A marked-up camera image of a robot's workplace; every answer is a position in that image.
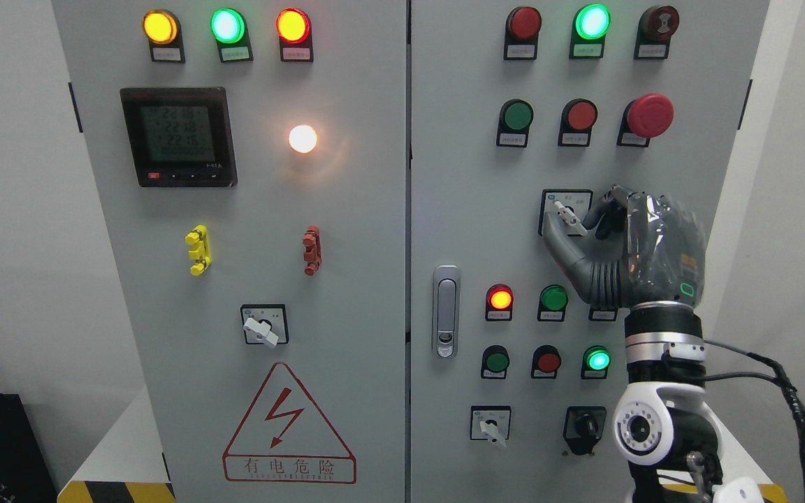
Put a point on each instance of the white glowing indicator light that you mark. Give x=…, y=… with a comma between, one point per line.
x=303, y=138

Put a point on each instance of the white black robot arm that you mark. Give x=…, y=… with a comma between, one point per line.
x=662, y=424

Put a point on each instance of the green push button lower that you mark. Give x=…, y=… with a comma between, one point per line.
x=495, y=362

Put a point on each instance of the red terminal clip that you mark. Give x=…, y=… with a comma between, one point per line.
x=312, y=250

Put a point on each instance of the green indicator light top left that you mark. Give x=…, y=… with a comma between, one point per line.
x=230, y=32

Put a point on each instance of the red indicator light top left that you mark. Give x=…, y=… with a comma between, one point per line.
x=294, y=35

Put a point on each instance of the lit green indicator light lower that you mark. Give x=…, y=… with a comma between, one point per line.
x=595, y=363

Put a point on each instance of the red push button lower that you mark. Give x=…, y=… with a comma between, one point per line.
x=546, y=362

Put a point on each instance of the gray robotic hand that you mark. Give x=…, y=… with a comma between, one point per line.
x=664, y=251

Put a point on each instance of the green push button upper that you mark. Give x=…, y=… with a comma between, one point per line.
x=515, y=118

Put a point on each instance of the gray cabinet left door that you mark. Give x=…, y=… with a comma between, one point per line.
x=347, y=323

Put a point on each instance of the yellow terminal clip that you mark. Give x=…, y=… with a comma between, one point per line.
x=198, y=240

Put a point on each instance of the green indicator light top right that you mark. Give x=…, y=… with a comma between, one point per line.
x=589, y=29

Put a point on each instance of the gray rotary switch left door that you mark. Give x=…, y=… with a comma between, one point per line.
x=264, y=325

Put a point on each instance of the silver cabinet door handle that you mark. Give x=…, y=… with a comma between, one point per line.
x=445, y=318

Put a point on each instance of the red push button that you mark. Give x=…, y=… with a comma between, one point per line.
x=546, y=362
x=577, y=121

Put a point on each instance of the lit red indicator light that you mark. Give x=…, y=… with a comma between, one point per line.
x=499, y=299

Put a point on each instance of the red indicator light top right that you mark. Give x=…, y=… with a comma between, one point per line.
x=522, y=29

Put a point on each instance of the black rotary selector switch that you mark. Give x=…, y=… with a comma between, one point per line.
x=583, y=428

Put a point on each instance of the green indicator light middle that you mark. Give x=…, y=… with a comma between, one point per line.
x=553, y=302

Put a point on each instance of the red emergency stop button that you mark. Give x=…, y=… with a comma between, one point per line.
x=645, y=118

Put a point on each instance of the red electrical hazard sticker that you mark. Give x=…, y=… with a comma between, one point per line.
x=285, y=437

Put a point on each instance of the gray rotary switch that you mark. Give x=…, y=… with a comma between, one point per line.
x=490, y=423
x=569, y=206

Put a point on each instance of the red push button upper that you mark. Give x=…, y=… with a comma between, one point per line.
x=577, y=121

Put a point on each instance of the dark red buzzer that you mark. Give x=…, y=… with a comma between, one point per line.
x=655, y=29

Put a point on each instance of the yellow indicator light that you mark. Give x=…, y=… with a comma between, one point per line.
x=164, y=35

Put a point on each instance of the green push button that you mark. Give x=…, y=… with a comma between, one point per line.
x=515, y=118
x=495, y=362

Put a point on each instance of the gray cabinet door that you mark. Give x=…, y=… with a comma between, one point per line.
x=347, y=323
x=475, y=205

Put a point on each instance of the black digital power meter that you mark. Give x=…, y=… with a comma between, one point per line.
x=180, y=137

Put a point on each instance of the gray cabinet right door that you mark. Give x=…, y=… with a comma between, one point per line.
x=475, y=205

